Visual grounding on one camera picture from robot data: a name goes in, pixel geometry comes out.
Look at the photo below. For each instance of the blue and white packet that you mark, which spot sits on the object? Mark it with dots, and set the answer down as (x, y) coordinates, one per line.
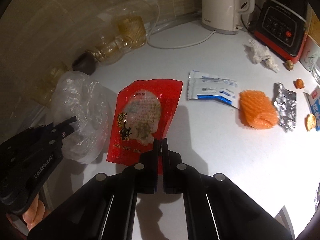
(315, 100)

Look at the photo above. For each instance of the white patterned ceramic cup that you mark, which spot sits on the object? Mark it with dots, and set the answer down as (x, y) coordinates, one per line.
(311, 55)

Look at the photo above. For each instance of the red and black blender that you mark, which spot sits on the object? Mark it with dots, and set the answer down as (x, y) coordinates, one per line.
(280, 22)

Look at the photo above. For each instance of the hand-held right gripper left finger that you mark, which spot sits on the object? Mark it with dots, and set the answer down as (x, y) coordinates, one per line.
(150, 166)

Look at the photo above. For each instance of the small dark jar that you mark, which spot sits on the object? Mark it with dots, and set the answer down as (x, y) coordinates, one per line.
(83, 65)

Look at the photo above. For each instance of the red snack packet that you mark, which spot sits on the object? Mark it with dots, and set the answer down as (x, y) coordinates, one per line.
(146, 92)

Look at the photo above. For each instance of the white electric kettle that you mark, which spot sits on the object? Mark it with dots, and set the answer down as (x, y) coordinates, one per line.
(220, 5)

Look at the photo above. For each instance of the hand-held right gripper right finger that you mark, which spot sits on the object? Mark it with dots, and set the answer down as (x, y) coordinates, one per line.
(172, 166)

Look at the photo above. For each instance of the white tissue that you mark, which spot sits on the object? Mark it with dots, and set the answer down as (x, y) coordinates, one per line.
(260, 53)

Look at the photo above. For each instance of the white and blue wrapper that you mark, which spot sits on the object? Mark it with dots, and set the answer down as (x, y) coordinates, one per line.
(207, 87)

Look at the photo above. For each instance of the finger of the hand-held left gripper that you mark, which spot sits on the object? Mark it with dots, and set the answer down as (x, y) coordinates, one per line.
(66, 126)

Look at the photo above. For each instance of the amber glass jar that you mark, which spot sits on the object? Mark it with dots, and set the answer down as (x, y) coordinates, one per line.
(42, 91)
(107, 50)
(131, 30)
(58, 72)

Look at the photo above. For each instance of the small orange peel piece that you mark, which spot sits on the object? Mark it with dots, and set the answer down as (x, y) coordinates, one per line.
(299, 83)

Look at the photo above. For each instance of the person's left hand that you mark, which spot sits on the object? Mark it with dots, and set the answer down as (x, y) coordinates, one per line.
(33, 211)

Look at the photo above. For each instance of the clear plastic bag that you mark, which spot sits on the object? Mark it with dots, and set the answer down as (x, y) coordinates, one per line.
(85, 100)

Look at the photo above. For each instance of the orange foam fruit net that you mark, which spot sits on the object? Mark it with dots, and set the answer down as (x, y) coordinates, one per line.
(255, 107)

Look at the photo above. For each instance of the silver foil wrapper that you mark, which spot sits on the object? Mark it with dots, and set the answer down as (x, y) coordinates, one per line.
(285, 107)

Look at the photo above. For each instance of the small brown nub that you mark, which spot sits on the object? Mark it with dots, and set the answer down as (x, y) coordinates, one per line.
(289, 64)

